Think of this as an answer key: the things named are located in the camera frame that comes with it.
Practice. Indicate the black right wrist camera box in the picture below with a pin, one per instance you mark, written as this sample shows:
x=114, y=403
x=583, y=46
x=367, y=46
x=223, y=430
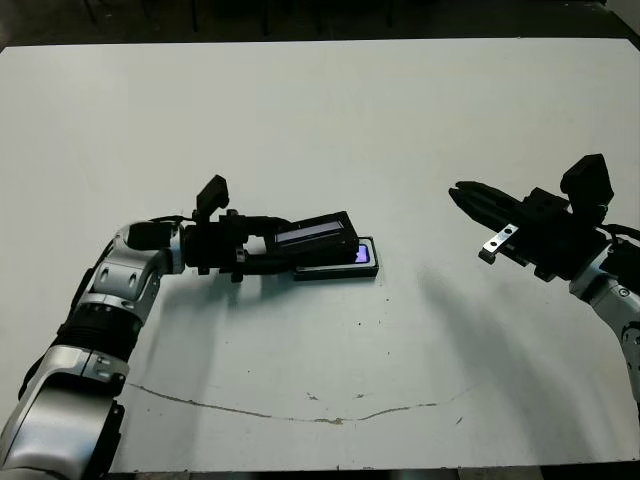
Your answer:
x=587, y=182

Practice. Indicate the black box lid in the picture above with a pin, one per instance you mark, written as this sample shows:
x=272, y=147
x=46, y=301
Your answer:
x=315, y=232

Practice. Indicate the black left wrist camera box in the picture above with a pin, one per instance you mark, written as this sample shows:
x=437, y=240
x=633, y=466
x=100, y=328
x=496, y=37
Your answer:
x=212, y=197

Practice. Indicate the black box with white tray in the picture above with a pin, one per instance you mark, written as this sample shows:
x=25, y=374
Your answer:
x=340, y=272

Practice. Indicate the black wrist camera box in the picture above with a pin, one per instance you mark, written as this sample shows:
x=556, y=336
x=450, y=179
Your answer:
x=587, y=182
x=212, y=197

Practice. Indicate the slim black camera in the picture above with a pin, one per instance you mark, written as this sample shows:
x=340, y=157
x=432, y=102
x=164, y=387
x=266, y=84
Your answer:
x=364, y=252

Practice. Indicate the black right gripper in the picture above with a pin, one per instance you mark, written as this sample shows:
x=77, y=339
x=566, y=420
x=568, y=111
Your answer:
x=555, y=235

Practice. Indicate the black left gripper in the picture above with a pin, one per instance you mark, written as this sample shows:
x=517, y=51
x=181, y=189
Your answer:
x=212, y=245

